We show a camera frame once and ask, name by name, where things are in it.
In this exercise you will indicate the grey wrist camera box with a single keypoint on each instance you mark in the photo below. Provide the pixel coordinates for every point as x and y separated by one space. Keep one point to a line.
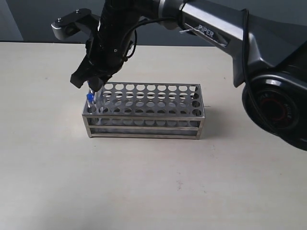
80 20

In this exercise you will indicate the stainless steel test tube rack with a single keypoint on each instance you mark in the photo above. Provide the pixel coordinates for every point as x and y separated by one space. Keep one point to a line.
147 110

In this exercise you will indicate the blue-capped tube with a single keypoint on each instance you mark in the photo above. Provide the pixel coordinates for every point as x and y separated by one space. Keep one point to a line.
99 101
90 102
91 92

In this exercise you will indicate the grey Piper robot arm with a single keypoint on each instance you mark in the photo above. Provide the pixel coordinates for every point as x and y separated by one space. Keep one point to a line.
269 58

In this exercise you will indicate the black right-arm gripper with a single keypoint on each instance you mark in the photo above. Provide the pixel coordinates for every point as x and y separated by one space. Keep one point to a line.
109 42

